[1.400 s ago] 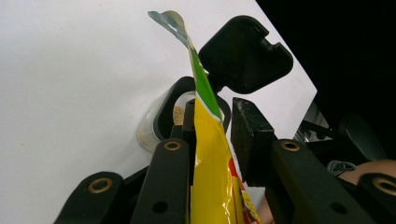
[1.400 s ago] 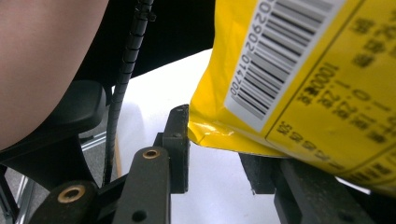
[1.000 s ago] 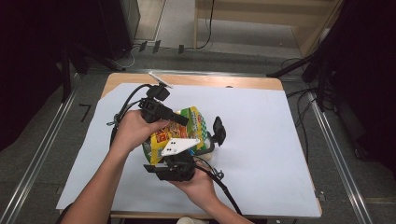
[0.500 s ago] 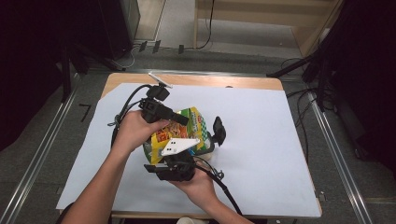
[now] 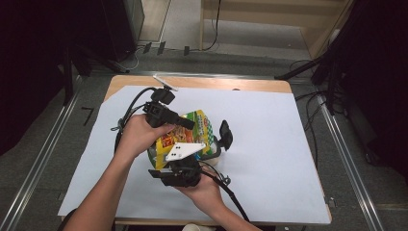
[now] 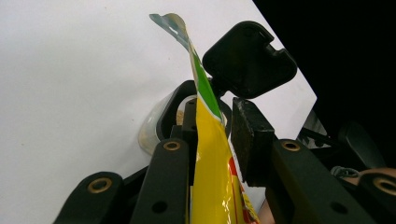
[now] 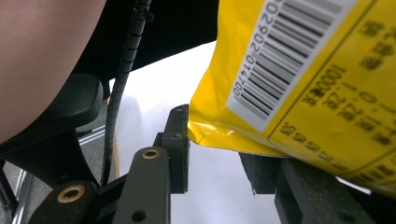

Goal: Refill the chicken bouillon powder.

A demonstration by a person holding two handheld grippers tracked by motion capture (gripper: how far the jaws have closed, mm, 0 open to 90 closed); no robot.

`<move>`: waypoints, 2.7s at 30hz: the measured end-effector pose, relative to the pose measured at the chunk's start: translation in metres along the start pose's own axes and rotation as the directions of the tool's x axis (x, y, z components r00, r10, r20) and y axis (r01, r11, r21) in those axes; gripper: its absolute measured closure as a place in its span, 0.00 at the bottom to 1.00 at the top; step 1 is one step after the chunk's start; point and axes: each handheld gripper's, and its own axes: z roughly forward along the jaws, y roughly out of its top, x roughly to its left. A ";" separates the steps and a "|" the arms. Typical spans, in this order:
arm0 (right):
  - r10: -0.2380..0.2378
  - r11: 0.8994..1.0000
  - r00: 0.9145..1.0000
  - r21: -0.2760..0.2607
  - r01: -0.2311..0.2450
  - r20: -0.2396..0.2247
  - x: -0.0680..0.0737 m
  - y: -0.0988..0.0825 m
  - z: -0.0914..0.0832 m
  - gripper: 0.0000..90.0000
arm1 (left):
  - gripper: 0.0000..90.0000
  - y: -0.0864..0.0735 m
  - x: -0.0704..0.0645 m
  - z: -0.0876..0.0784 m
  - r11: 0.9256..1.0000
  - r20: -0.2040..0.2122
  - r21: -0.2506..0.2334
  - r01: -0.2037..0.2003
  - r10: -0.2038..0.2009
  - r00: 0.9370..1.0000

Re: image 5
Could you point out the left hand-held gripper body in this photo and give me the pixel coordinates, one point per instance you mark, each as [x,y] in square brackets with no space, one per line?
[158,112]

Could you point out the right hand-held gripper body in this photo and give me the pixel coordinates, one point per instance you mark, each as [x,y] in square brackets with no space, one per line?
[184,174]

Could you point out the yellow seasoning pouch green cap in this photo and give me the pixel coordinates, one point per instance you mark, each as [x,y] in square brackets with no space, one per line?
[192,131]

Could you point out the clear jar with black lid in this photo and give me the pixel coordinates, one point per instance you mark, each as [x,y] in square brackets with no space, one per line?
[226,134]

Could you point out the person's right hand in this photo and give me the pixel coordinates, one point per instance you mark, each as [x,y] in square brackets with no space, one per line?
[205,194]

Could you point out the person's left hand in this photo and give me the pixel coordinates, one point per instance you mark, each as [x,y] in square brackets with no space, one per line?
[136,136]

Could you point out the white paper sheet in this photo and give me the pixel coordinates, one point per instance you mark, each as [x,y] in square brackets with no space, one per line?
[272,160]

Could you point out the black cabinet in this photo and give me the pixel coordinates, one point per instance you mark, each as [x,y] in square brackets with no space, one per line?
[118,29]

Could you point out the black metal stand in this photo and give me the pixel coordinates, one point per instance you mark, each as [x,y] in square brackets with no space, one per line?
[68,83]
[298,69]

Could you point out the black curtain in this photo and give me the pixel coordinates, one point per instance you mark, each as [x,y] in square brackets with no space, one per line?
[378,80]
[25,80]

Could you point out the small black floor bracket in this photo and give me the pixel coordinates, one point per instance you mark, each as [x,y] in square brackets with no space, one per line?
[186,50]
[147,47]
[161,47]

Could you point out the light wooden frame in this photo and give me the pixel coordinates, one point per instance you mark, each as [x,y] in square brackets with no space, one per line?
[201,29]

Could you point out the metal floor rail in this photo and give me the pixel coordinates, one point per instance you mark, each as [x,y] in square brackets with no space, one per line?
[349,166]
[38,166]

